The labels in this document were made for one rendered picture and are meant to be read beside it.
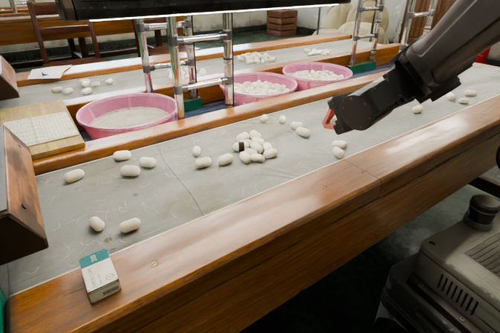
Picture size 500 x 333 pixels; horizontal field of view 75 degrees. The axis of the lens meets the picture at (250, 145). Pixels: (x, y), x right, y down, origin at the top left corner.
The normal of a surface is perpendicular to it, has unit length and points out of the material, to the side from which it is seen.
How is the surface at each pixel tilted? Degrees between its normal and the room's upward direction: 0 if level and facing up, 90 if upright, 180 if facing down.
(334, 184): 0
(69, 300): 0
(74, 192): 0
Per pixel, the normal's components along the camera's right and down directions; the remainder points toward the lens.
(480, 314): -0.88, 0.22
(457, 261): 0.00, -0.88
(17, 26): 0.62, 0.37
